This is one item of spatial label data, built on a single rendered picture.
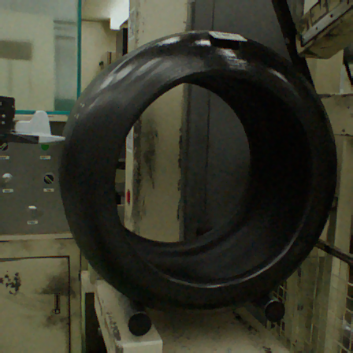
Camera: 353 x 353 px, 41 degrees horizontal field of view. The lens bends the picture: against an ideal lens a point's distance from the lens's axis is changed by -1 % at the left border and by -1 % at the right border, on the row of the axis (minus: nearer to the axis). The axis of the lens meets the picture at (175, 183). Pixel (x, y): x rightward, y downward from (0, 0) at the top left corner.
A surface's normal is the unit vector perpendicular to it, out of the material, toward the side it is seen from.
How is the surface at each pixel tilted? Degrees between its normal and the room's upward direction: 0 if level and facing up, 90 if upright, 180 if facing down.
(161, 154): 90
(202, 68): 80
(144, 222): 90
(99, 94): 65
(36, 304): 90
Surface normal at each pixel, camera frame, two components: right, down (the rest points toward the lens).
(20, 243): 0.27, 0.16
